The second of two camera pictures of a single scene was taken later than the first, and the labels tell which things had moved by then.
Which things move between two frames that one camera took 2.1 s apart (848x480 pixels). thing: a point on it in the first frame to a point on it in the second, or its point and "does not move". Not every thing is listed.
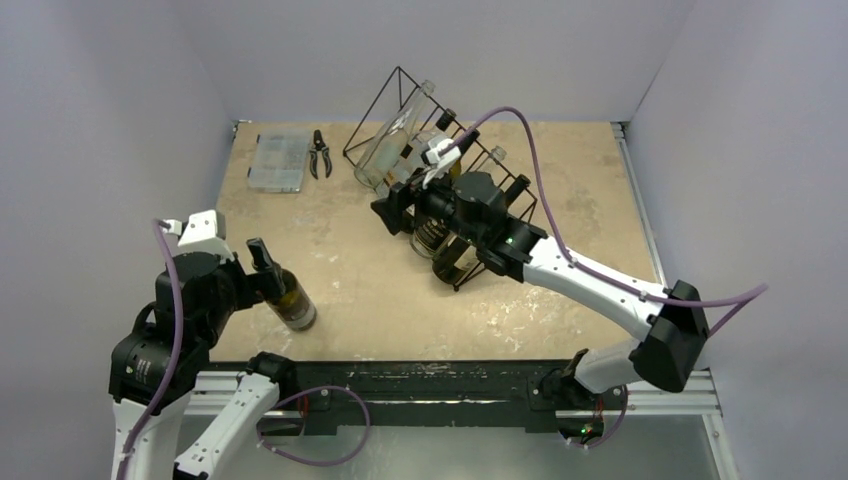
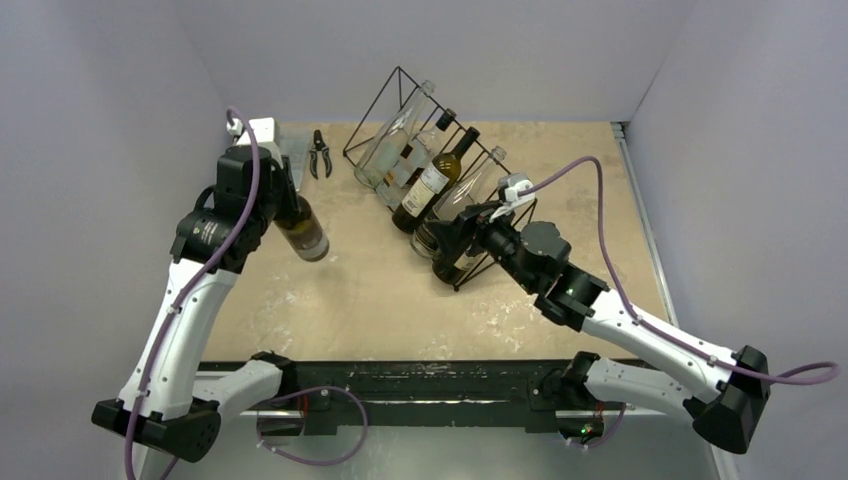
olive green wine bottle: x=458 y=265 does not move
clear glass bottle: x=376 y=164 does not move
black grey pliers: x=319 y=145 does not move
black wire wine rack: x=431 y=165 does not move
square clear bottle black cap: x=410 y=162 does not move
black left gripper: x=258 y=285 to x=281 y=173
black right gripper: x=403 y=200 to x=468 y=225
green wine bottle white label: x=293 y=306 to x=304 y=232
